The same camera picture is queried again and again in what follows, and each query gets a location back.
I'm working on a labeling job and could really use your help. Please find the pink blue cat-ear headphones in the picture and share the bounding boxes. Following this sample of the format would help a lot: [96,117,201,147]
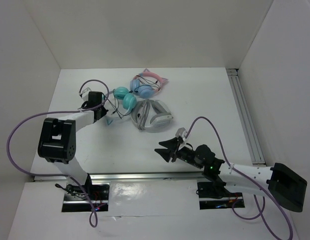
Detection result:
[130,68,168,99]

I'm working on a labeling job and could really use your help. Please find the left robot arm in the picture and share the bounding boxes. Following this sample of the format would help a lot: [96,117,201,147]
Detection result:
[38,91,108,200]

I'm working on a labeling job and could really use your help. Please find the aluminium side rail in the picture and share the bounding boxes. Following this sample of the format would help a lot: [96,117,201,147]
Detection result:
[226,68,266,166]

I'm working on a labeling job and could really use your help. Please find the aluminium front rail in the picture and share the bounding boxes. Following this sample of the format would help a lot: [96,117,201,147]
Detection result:
[90,172,204,183]

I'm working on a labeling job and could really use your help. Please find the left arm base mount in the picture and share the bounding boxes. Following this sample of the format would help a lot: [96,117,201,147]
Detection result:
[55,183,110,213]

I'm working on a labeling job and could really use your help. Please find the black headphone cable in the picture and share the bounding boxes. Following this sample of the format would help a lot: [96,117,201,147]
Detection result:
[103,94,135,119]

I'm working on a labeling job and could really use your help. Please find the teal cat-ear headphones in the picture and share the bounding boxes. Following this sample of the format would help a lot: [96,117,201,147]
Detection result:
[106,86,137,126]

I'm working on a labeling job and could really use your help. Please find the grey white headphones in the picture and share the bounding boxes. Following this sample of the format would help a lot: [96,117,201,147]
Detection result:
[131,99,173,133]

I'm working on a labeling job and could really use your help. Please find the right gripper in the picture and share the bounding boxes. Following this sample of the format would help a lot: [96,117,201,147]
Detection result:
[154,136,203,169]

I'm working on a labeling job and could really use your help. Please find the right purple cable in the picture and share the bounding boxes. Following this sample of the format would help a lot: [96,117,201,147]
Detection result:
[182,115,293,240]

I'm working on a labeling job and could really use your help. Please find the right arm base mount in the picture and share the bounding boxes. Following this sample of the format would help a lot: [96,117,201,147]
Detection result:
[196,181,245,210]

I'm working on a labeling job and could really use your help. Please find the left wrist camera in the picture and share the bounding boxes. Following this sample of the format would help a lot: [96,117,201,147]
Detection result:
[79,87,92,101]

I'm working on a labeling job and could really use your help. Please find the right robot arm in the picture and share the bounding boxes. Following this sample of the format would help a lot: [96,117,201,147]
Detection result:
[155,137,307,213]

